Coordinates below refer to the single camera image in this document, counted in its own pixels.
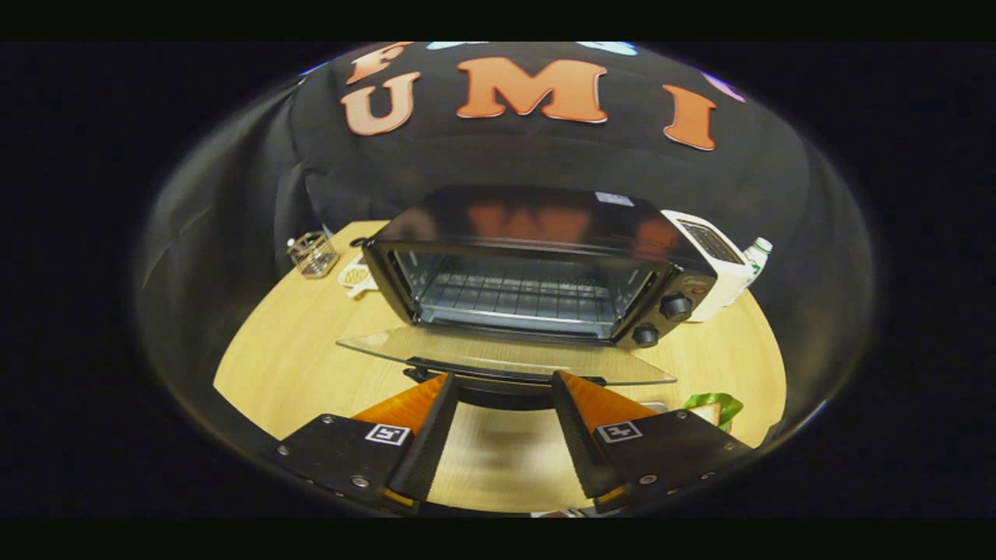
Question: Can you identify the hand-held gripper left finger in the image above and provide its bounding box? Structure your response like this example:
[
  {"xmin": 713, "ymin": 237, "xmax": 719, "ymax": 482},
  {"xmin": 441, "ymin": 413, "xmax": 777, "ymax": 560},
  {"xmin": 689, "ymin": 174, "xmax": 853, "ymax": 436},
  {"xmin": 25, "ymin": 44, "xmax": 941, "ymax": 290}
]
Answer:
[{"xmin": 274, "ymin": 373, "xmax": 460, "ymax": 514}]

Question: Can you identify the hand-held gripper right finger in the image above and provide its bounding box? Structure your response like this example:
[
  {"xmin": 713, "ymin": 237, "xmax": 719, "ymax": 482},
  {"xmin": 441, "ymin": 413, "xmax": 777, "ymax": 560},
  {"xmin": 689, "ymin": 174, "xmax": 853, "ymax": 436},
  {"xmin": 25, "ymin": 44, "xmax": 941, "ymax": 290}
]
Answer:
[{"xmin": 551, "ymin": 371, "xmax": 754, "ymax": 516}]

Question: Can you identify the lettuce sandwich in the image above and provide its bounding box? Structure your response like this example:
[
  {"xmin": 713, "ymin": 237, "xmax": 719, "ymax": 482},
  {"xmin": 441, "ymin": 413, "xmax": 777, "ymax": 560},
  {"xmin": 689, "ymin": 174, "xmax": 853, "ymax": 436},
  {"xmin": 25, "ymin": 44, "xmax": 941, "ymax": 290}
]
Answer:
[{"xmin": 682, "ymin": 392, "xmax": 745, "ymax": 434}]

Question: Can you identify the black toaster oven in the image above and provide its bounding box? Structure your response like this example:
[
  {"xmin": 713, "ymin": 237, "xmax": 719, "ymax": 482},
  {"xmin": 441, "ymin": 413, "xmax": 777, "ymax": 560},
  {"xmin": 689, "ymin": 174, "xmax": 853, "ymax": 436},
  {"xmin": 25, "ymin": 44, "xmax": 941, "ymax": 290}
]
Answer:
[{"xmin": 336, "ymin": 185, "xmax": 718, "ymax": 411}]

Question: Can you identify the white pop-up toaster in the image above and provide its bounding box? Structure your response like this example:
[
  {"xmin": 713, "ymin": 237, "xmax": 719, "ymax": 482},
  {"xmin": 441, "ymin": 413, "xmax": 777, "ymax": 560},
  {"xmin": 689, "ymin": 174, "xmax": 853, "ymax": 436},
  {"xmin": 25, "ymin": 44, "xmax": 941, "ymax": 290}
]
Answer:
[{"xmin": 661, "ymin": 209, "xmax": 755, "ymax": 323}]

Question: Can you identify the white patterned utensil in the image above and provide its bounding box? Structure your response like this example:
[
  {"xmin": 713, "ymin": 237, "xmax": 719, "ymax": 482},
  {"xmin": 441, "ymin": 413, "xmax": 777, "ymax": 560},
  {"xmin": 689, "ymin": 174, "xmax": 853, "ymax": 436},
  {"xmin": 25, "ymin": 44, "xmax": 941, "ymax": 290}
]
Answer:
[{"xmin": 338, "ymin": 260, "xmax": 381, "ymax": 299}]

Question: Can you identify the white bottle green cap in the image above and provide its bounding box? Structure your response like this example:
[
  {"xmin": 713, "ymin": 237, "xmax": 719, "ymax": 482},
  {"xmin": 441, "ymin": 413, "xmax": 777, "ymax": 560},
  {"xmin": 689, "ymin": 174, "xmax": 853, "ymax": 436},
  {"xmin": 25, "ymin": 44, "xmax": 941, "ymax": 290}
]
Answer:
[{"xmin": 743, "ymin": 237, "xmax": 774, "ymax": 282}]

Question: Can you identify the black backdrop cloth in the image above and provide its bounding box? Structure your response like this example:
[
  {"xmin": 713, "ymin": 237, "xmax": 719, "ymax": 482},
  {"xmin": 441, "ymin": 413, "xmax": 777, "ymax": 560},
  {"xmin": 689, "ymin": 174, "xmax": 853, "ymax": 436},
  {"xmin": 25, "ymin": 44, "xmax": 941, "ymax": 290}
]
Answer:
[{"xmin": 292, "ymin": 42, "xmax": 810, "ymax": 250}]

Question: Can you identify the dark grey side curtain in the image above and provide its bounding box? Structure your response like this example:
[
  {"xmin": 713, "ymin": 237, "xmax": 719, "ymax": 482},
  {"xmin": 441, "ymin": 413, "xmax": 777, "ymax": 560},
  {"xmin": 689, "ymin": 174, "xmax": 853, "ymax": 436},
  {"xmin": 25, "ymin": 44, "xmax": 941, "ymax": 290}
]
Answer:
[
  {"xmin": 766, "ymin": 132, "xmax": 880, "ymax": 436},
  {"xmin": 134, "ymin": 82, "xmax": 328, "ymax": 405}
]

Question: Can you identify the clear wire-frame container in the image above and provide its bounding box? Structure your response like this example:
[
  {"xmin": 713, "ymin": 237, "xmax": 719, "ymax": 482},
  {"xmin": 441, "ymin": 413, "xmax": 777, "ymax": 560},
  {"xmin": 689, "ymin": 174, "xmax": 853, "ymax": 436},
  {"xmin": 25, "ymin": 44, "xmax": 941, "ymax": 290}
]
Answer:
[{"xmin": 286, "ymin": 230, "xmax": 341, "ymax": 280}]

